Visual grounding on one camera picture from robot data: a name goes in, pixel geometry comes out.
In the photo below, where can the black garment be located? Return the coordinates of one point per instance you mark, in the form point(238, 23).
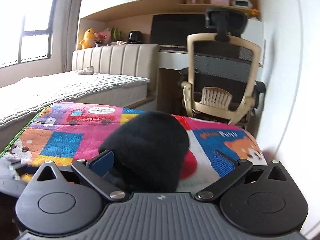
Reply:
point(150, 142)

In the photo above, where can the white cabinet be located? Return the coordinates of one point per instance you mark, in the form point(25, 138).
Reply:
point(255, 37)

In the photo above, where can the grey curtain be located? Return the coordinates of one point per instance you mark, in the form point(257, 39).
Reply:
point(68, 30)

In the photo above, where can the black monitor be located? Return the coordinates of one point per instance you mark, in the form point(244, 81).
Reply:
point(175, 30)

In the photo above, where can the green potted plant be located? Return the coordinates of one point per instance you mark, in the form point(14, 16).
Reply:
point(115, 33)

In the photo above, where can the beige padded headboard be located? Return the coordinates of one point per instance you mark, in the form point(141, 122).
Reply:
point(112, 60)

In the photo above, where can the black round appliance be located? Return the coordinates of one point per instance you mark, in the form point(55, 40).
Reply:
point(135, 37)

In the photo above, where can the beige mesh office chair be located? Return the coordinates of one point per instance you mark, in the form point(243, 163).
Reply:
point(220, 65)

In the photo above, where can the bed with white quilted cover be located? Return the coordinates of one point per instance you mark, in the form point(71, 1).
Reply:
point(50, 90)

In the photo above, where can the colourful printed blanket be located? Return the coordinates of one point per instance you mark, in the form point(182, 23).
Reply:
point(62, 140)

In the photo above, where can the small white cloth item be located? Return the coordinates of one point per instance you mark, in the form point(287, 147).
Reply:
point(86, 71)

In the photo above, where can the orange toy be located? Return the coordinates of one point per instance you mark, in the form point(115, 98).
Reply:
point(253, 12)

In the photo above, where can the dark framed window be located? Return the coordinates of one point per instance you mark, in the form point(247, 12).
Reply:
point(35, 47)

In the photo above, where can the yellow duck plush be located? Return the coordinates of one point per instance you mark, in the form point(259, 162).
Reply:
point(87, 38)

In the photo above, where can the white alarm clock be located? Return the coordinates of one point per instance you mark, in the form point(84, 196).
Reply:
point(240, 2)

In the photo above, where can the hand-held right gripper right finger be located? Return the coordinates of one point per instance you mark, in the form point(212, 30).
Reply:
point(222, 163)

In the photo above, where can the dark keyboard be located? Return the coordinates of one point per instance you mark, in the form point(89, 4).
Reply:
point(172, 48)

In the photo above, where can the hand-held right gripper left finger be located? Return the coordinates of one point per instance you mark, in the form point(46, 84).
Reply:
point(101, 163)

